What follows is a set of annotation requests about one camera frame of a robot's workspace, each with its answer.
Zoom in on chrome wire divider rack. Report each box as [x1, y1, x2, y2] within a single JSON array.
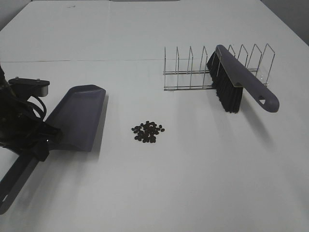
[[163, 43, 276, 91]]

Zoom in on grey hand brush black bristles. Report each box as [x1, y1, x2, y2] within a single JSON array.
[[207, 44, 280, 113]]

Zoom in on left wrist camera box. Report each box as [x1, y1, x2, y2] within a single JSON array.
[[8, 77, 50, 99]]

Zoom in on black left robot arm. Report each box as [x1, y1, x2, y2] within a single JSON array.
[[0, 71, 63, 161]]

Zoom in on pile of coffee beans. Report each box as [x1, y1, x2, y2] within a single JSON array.
[[131, 121, 165, 144]]

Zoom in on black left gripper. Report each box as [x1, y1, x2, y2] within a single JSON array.
[[0, 89, 62, 161]]

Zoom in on grey plastic dustpan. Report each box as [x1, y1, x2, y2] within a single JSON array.
[[0, 85, 106, 214]]

